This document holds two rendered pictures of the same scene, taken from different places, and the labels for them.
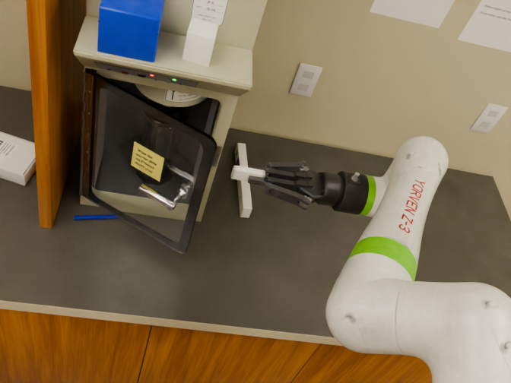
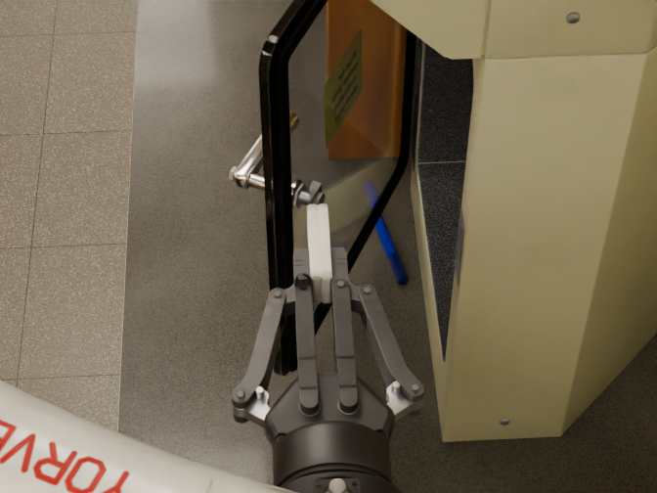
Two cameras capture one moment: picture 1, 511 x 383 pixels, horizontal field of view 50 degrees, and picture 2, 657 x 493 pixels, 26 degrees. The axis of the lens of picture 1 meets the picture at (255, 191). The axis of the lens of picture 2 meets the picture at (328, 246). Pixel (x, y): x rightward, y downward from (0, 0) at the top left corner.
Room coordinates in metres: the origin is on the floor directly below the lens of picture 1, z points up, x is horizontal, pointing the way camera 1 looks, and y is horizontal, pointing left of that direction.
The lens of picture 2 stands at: (0.99, -0.61, 2.06)
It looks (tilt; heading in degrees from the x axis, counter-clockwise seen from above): 49 degrees down; 104
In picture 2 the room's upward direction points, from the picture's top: straight up
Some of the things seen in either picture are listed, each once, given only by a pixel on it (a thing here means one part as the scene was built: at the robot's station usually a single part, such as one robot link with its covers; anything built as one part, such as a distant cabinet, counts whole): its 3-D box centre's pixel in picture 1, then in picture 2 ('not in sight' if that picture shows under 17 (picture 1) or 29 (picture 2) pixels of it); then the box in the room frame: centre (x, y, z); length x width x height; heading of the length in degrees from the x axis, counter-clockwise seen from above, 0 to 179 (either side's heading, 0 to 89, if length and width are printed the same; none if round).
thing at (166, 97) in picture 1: (173, 71); not in sight; (0.98, 0.27, 1.34); 0.18 x 0.18 x 0.05
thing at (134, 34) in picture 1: (131, 20); not in sight; (0.81, 0.31, 1.56); 0.10 x 0.10 x 0.09; 17
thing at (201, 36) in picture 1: (200, 42); not in sight; (0.84, 0.19, 1.54); 0.05 x 0.05 x 0.06; 11
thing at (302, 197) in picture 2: not in sight; (310, 213); (0.79, 0.14, 1.18); 0.02 x 0.02 x 0.06; 79
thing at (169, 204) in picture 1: (162, 193); (279, 156); (0.76, 0.19, 1.20); 0.10 x 0.05 x 0.03; 79
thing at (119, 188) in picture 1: (141, 172); (346, 118); (0.80, 0.25, 1.19); 0.30 x 0.01 x 0.40; 79
